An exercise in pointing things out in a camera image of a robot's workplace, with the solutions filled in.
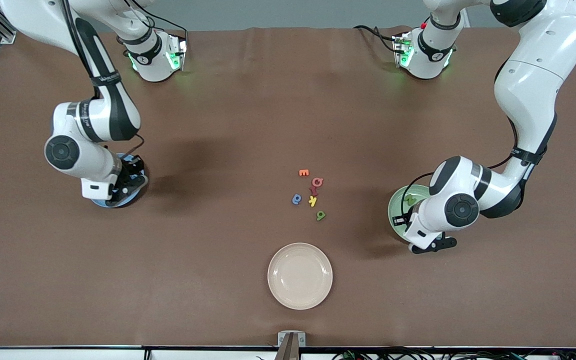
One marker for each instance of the red foam letter Q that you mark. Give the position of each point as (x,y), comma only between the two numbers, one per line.
(317,182)

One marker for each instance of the beige plate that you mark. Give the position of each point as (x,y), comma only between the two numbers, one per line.
(300,276)

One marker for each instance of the yellow foam letter k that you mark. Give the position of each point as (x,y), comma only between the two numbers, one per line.
(312,201)

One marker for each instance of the grey metal camera bracket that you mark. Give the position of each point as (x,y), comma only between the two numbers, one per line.
(291,345)

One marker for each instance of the brown table cover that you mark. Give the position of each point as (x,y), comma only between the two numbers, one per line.
(68,275)

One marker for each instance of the orange foam letter E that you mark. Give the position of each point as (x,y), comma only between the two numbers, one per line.
(304,173)

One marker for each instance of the green foam letter N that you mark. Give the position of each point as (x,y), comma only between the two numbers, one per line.
(410,200)

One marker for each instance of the small dark red foam letter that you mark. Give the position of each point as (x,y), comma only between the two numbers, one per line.
(314,191)

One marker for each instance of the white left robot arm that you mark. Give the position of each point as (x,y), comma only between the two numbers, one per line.
(533,85)

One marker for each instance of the green foam letter g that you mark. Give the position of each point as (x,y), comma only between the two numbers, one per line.
(321,216)

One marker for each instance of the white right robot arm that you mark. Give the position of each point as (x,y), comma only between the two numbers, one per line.
(93,165)

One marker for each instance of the green plate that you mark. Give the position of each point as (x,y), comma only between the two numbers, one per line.
(396,202)

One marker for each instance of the blue plate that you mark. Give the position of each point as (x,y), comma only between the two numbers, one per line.
(118,205)

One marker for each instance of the blue foam letter a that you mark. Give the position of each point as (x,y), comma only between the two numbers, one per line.
(296,199)

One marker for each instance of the white table edge rail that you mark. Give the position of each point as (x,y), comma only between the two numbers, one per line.
(43,355)

